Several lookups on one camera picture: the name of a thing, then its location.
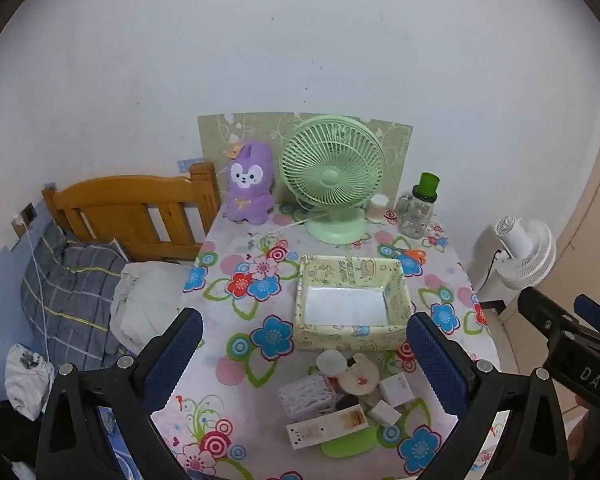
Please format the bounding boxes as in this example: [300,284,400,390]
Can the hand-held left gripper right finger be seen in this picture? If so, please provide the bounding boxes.
[406,311,571,480]

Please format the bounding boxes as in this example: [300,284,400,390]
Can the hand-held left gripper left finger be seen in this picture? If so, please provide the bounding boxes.
[36,307,204,480]

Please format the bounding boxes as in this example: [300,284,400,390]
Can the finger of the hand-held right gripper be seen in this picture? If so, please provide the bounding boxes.
[575,294,600,348]
[519,286,581,343]

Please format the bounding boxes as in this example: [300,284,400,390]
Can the large white charger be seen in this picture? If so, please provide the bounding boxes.
[379,374,413,407]

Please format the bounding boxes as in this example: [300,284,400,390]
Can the small white charger cube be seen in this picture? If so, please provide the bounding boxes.
[366,400,402,428]

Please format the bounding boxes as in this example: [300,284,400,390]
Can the beige round compact case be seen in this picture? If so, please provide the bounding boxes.
[337,354,381,397]

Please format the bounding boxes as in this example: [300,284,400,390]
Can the yellow cartoon-print storage box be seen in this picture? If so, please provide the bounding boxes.
[292,254,415,353]

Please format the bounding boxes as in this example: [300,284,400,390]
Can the white round jar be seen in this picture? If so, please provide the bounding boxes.
[316,350,351,378]

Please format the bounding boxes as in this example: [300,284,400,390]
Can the green rounded case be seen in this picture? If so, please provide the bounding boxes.
[320,425,378,458]

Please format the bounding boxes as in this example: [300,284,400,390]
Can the long white box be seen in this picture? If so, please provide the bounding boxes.
[286,406,370,451]

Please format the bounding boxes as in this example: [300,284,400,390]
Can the white standing fan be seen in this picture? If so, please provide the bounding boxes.
[475,216,557,301]

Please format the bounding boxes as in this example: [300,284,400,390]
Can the white pillow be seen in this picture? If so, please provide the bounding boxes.
[111,261,196,356]

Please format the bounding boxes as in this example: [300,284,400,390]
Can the floral tablecloth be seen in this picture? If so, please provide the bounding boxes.
[150,205,511,480]

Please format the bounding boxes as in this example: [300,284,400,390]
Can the blue printed sheet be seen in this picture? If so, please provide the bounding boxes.
[97,405,141,480]

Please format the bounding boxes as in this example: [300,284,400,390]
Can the grey plaid quilt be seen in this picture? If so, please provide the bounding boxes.
[21,222,131,376]

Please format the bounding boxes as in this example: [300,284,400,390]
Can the glass jar with green lid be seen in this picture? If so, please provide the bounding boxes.
[396,172,441,240]

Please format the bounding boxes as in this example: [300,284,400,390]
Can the white printed cloth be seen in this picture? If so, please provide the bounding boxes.
[4,343,56,421]

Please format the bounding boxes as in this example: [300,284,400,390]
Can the wooden bed headboard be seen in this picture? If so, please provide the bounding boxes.
[42,162,222,263]

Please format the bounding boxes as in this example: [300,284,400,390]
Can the clear cotton swab container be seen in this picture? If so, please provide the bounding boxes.
[367,193,390,222]

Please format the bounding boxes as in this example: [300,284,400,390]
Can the purple plush rabbit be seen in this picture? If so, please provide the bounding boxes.
[222,141,277,225]

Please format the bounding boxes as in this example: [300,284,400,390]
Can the black cloth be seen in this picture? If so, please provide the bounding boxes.
[0,400,43,480]

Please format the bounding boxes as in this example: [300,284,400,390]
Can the green desk fan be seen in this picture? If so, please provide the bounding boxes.
[280,115,387,246]

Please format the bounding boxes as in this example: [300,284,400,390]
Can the black fan cable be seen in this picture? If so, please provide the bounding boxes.
[480,247,506,291]

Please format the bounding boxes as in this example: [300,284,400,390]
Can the orange-handled scissors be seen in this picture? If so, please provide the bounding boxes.
[380,245,427,263]

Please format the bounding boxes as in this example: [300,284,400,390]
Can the white fan cord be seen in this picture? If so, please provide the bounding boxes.
[265,212,331,236]

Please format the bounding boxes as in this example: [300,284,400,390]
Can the green patterned wall sheet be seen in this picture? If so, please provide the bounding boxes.
[197,112,413,211]

